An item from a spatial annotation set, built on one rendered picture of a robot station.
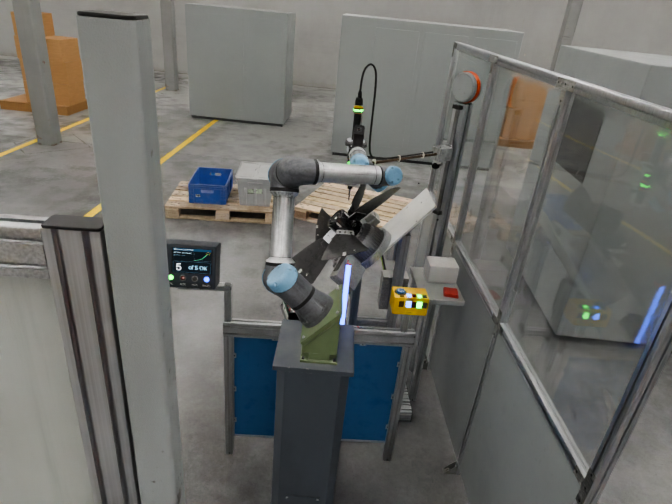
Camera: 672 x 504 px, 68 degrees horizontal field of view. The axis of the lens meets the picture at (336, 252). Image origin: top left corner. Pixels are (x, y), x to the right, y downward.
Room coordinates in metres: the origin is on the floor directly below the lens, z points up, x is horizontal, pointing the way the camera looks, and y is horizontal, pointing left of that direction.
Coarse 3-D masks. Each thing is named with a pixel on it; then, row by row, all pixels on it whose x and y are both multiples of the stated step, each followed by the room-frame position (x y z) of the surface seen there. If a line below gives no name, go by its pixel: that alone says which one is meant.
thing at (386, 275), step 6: (384, 270) 2.57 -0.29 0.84; (390, 270) 2.57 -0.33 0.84; (384, 276) 2.49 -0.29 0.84; (390, 276) 2.50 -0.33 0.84; (384, 282) 2.49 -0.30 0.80; (390, 282) 2.49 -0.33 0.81; (384, 288) 2.49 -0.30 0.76; (390, 288) 2.49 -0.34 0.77; (378, 294) 2.56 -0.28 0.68; (384, 294) 2.49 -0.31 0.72; (378, 300) 2.53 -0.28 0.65; (384, 300) 2.49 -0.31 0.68; (378, 306) 2.50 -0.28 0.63; (384, 306) 2.49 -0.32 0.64
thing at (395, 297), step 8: (392, 288) 1.97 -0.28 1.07; (408, 288) 1.99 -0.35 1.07; (416, 288) 1.99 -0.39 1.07; (424, 288) 2.00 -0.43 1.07; (392, 296) 1.94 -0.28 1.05; (392, 304) 1.91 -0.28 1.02; (392, 312) 1.90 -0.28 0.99; (400, 312) 1.90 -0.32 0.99; (408, 312) 1.90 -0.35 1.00; (416, 312) 1.90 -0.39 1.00; (424, 312) 1.90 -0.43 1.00
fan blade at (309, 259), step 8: (320, 240) 2.35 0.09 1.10; (304, 248) 2.36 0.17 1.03; (312, 248) 2.34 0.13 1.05; (320, 248) 2.32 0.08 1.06; (296, 256) 2.35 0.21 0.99; (304, 256) 2.32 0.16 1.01; (312, 256) 2.30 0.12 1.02; (320, 256) 2.29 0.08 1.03; (296, 264) 2.31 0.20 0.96; (304, 264) 2.29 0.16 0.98; (312, 264) 2.27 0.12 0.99; (320, 264) 2.26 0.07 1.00; (304, 272) 2.25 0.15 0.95; (312, 272) 2.24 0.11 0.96; (312, 280) 2.20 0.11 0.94
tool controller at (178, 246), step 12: (168, 240) 1.90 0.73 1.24; (180, 240) 1.92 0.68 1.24; (192, 240) 1.94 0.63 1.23; (168, 252) 1.83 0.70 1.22; (180, 252) 1.84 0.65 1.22; (192, 252) 1.84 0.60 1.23; (204, 252) 1.85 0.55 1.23; (216, 252) 1.86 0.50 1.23; (168, 264) 1.82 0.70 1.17; (192, 264) 1.83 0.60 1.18; (204, 264) 1.83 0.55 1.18; (216, 264) 1.85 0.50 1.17; (204, 276) 1.82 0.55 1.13; (216, 276) 1.84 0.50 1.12; (204, 288) 1.81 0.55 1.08
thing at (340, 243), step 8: (336, 240) 2.19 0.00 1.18; (344, 240) 2.18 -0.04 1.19; (352, 240) 2.19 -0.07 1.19; (328, 248) 2.12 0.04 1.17; (336, 248) 2.11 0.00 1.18; (344, 248) 2.10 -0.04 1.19; (352, 248) 2.09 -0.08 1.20; (360, 248) 2.08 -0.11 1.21; (328, 256) 2.06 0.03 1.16; (336, 256) 2.04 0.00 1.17
